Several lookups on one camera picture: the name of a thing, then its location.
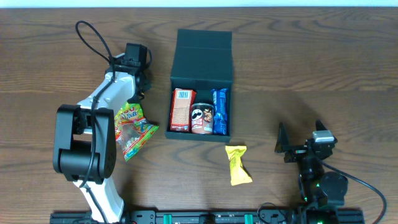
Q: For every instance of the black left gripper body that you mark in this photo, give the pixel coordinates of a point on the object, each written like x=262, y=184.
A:
x=142, y=86

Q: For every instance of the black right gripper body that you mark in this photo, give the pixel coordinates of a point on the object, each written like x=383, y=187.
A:
x=296, y=154

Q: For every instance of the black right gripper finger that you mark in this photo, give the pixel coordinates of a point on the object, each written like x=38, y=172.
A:
x=282, y=143
x=320, y=126

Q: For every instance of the red wafer snack box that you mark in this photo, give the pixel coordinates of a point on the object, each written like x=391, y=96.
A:
x=180, y=110

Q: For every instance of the red Pringles can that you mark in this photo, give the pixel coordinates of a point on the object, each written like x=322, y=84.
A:
x=202, y=118

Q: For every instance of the blue Oreo cookie pack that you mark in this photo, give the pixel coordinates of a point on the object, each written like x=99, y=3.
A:
x=220, y=111

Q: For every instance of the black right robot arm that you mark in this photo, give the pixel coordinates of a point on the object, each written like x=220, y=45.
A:
x=323, y=192

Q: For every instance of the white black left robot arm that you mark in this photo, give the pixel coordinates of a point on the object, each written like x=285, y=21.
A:
x=85, y=142

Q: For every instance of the yellow candy wrapper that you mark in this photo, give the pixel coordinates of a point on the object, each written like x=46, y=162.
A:
x=237, y=171

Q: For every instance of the green Haribo gummy bag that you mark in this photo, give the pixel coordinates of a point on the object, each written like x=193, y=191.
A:
x=132, y=130

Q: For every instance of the black open gift box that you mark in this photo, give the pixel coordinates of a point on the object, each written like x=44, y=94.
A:
x=203, y=61

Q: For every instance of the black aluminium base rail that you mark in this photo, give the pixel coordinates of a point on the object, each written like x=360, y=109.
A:
x=263, y=216

